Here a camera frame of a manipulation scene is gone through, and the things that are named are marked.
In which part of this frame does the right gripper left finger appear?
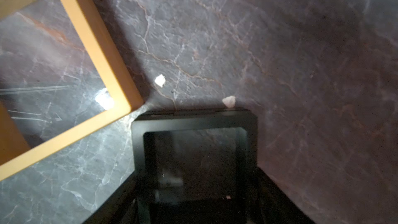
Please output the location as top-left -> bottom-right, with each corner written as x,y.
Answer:
84,172 -> 138,224

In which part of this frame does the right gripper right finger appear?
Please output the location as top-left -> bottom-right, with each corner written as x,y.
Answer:
256,168 -> 315,224

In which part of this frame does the black frame box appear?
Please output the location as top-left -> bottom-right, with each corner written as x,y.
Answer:
131,110 -> 258,224

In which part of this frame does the large wooden frame box tilted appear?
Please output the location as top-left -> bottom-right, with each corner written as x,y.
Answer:
1,0 -> 144,179

